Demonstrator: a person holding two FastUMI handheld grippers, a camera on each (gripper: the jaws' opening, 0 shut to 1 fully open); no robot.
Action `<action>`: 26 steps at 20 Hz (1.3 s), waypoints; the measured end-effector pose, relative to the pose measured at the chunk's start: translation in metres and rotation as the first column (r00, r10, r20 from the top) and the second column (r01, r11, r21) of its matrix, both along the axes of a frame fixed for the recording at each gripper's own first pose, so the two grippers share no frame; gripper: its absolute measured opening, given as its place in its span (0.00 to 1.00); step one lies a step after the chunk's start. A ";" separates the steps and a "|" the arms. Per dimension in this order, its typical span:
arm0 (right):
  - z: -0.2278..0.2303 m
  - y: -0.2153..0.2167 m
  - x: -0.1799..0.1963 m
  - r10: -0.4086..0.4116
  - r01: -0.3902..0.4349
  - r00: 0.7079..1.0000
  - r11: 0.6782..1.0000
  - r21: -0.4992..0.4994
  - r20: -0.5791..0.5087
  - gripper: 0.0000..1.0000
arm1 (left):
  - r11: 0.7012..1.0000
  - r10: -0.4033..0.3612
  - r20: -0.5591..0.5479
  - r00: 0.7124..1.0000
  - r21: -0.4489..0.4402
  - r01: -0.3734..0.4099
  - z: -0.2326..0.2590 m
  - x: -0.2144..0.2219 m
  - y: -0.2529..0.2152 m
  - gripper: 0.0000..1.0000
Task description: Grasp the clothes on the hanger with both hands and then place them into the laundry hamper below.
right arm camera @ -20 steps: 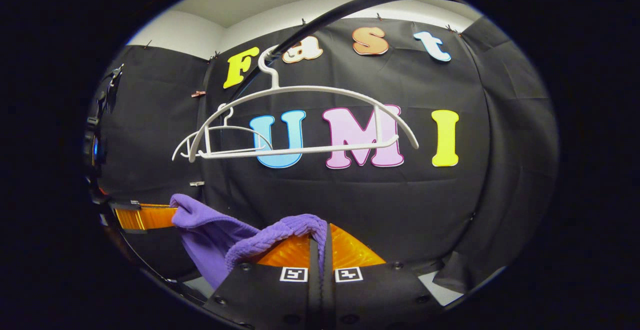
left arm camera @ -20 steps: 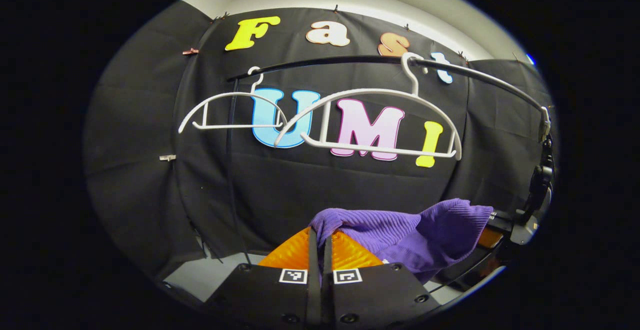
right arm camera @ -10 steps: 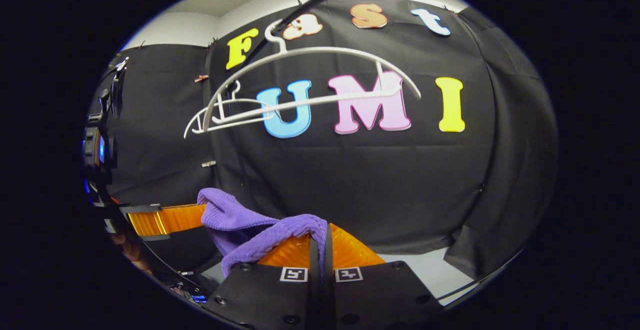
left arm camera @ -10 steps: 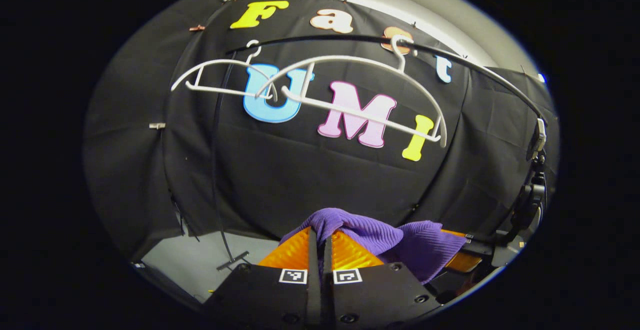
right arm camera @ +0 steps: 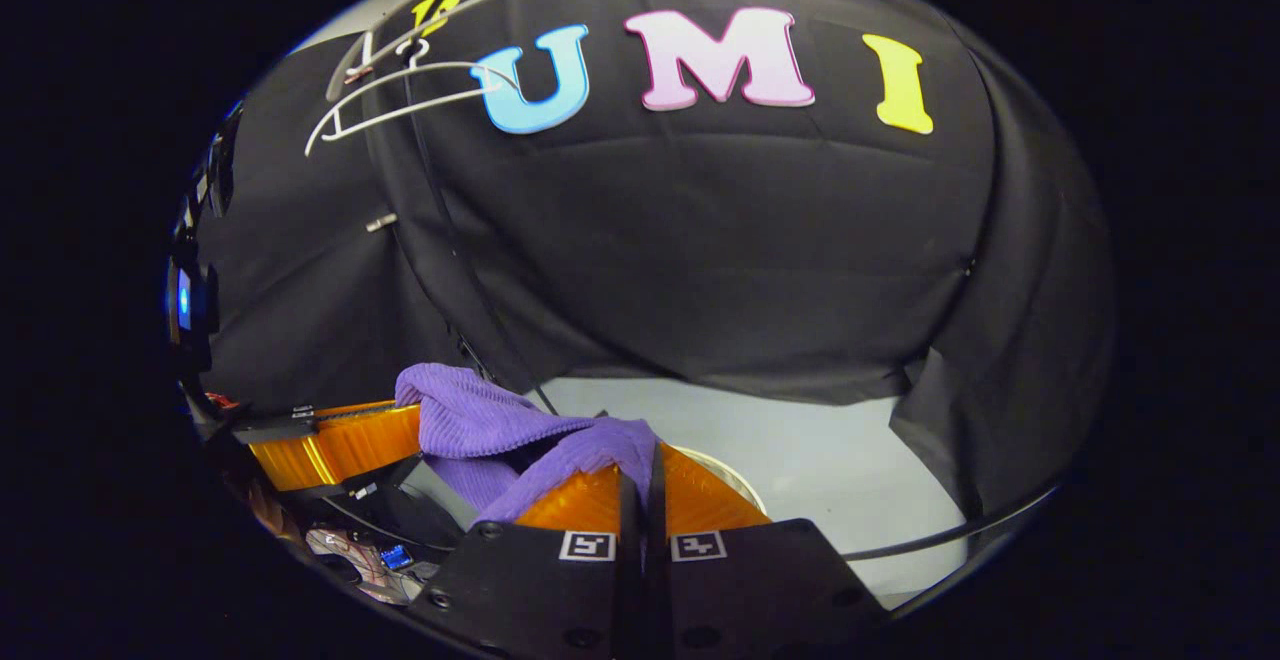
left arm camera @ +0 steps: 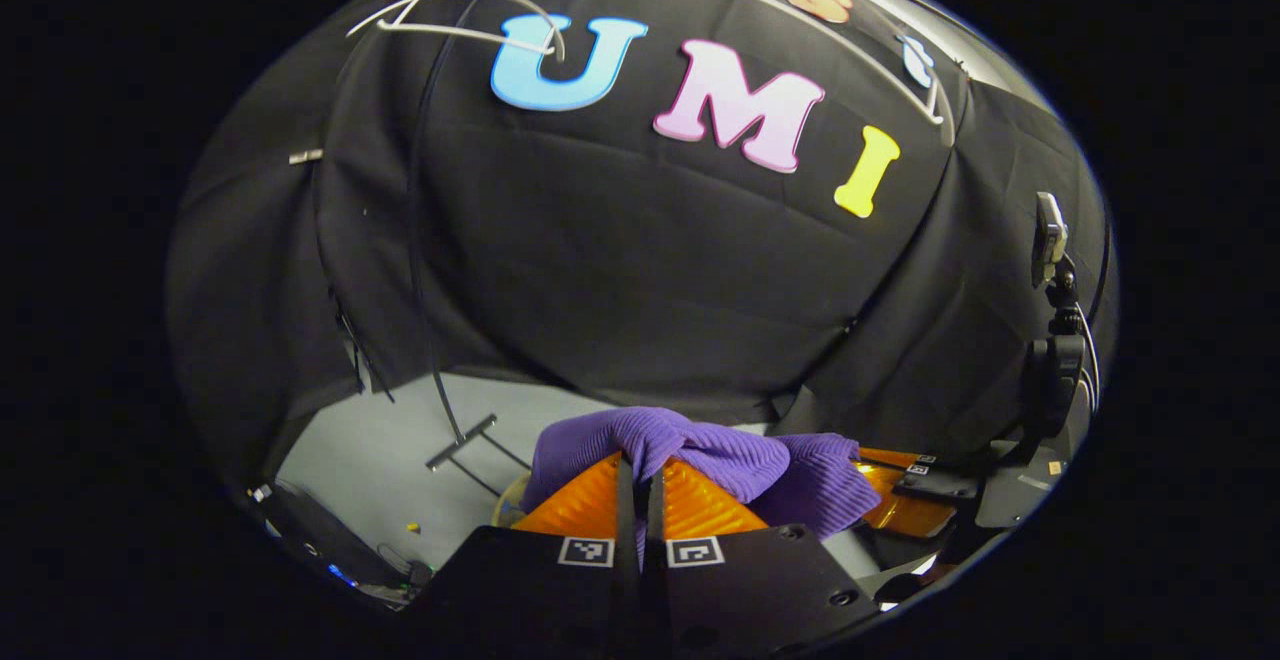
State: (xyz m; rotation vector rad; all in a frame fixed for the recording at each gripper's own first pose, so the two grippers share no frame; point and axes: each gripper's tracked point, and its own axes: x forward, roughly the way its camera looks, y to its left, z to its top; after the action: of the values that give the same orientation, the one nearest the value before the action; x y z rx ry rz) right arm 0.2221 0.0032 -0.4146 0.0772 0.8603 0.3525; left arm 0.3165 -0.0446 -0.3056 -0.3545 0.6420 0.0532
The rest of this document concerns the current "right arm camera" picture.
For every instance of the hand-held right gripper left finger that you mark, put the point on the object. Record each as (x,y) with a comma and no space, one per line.
(520,590)

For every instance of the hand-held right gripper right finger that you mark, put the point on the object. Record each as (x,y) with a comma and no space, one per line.
(770,590)

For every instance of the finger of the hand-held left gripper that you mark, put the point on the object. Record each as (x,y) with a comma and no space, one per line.
(340,450)

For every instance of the cream laundry hamper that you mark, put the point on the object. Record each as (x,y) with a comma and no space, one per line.
(742,480)

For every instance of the black clothes rack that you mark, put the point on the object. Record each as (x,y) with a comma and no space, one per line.
(475,355)

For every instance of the white clothes hanger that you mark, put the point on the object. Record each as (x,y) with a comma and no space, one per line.
(400,112)

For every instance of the silver clip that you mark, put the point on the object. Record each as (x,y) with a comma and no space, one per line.
(380,223)

